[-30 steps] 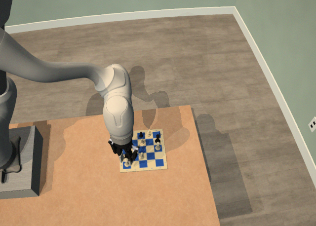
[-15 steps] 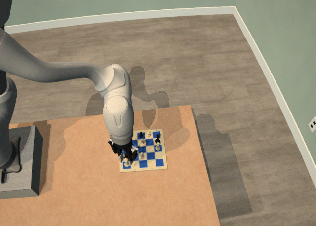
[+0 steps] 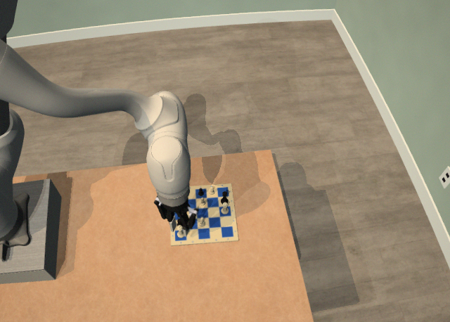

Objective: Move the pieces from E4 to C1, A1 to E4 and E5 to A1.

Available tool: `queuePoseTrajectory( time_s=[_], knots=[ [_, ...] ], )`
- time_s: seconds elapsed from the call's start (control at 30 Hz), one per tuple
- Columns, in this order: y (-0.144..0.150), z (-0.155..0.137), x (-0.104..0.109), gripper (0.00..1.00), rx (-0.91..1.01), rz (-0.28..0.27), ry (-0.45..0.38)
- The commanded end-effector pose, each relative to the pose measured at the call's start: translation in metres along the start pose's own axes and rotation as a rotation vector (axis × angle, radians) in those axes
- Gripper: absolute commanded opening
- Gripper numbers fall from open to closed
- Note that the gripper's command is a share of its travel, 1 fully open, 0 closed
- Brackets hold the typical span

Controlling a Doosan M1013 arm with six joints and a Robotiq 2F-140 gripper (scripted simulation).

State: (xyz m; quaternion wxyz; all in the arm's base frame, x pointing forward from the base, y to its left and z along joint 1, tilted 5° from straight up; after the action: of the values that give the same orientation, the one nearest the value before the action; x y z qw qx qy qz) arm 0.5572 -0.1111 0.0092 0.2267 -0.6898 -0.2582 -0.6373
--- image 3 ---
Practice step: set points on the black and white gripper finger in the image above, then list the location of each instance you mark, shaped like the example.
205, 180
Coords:
165, 214
184, 219

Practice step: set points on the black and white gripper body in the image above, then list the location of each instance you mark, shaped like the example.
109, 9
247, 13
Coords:
183, 208

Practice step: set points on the blue and cream chessboard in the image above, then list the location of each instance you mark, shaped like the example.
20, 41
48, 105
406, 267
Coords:
218, 228

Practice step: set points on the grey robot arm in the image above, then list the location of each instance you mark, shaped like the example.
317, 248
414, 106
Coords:
169, 162

